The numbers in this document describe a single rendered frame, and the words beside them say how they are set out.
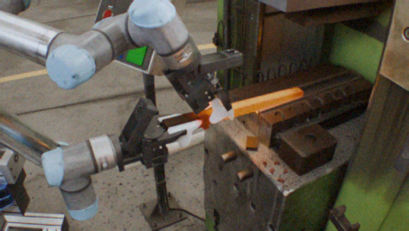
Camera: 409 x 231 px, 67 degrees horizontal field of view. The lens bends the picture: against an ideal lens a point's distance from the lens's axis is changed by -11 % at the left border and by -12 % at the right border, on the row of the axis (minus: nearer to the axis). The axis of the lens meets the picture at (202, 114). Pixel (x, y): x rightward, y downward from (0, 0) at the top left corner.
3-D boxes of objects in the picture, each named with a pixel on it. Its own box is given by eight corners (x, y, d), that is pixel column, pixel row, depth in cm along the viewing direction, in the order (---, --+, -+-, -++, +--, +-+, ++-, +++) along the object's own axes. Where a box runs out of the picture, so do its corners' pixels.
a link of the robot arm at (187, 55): (180, 25, 70) (198, 39, 64) (190, 42, 73) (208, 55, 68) (151, 48, 70) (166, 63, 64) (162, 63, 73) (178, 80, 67)
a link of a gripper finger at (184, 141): (200, 137, 83) (164, 147, 80) (201, 116, 80) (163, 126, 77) (206, 145, 81) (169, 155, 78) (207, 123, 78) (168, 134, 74)
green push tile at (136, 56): (140, 65, 112) (147, 43, 110) (125, 60, 115) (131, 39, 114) (144, 66, 113) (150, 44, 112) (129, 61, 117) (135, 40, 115)
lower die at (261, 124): (268, 148, 87) (272, 121, 82) (227, 110, 102) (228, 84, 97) (369, 106, 104) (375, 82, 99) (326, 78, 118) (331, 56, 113)
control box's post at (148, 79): (161, 216, 182) (140, 18, 120) (158, 210, 184) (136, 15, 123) (167, 213, 183) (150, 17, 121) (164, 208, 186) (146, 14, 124)
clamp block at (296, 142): (299, 177, 79) (304, 156, 75) (277, 156, 85) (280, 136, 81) (334, 160, 83) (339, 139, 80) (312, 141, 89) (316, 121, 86)
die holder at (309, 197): (261, 286, 100) (285, 194, 75) (203, 208, 128) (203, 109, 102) (375, 214, 122) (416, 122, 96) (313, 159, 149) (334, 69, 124)
